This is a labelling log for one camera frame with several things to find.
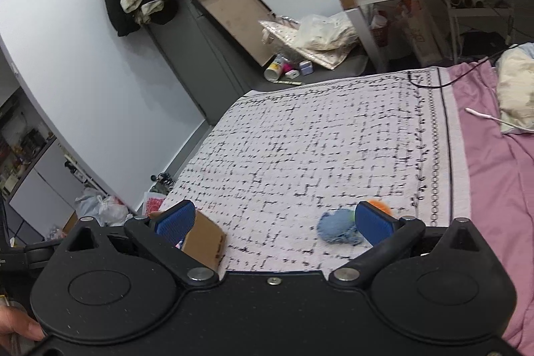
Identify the black cable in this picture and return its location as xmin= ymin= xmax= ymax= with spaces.
xmin=406 ymin=43 xmax=523 ymax=90

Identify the small blue knitted toy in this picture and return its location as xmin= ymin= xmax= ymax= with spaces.
xmin=317 ymin=209 xmax=363 ymax=248

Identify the pastel floral quilt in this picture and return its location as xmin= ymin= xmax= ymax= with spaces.
xmin=494 ymin=42 xmax=534 ymax=134

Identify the paper cup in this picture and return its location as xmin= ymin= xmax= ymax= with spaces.
xmin=264 ymin=54 xmax=289 ymax=82

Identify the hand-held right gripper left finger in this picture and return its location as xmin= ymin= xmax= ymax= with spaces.
xmin=62 ymin=200 xmax=220 ymax=291

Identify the white black patterned blanket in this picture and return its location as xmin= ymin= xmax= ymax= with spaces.
xmin=160 ymin=66 xmax=473 ymax=274

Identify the patterned beige tote bag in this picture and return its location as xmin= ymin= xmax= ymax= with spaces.
xmin=258 ymin=17 xmax=358 ymax=70

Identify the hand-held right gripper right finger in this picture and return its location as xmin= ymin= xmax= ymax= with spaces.
xmin=329 ymin=200 xmax=481 ymax=291

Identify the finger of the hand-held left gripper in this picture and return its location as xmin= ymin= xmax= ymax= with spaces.
xmin=24 ymin=238 xmax=66 ymax=257

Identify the grey door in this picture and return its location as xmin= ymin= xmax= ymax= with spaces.
xmin=141 ymin=0 xmax=252 ymax=124

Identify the brown cardboard box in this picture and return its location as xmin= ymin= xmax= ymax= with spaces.
xmin=149 ymin=209 xmax=228 ymax=272

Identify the clear bag of cream fabric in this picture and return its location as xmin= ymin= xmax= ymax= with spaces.
xmin=291 ymin=11 xmax=360 ymax=51

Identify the grey plastic bag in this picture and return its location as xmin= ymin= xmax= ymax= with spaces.
xmin=75 ymin=187 xmax=104 ymax=216

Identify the pink bed sheet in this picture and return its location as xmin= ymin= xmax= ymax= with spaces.
xmin=448 ymin=61 xmax=534 ymax=355

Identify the flat brown cardboard panel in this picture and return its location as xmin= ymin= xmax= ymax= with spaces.
xmin=191 ymin=0 xmax=275 ymax=69

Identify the white plastic bag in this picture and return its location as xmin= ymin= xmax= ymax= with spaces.
xmin=98 ymin=195 xmax=128 ymax=228

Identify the round orange green plush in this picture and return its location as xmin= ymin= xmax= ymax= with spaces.
xmin=366 ymin=199 xmax=393 ymax=216

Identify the cluttered shelf unit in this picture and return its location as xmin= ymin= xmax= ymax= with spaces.
xmin=0 ymin=88 xmax=101 ymax=241

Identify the red printed plastic bag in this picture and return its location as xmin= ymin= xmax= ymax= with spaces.
xmin=142 ymin=191 xmax=168 ymax=216

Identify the person's left hand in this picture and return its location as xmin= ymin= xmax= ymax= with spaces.
xmin=0 ymin=305 xmax=46 ymax=342

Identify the white charging cable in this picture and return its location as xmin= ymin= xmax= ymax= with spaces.
xmin=465 ymin=107 xmax=534 ymax=132

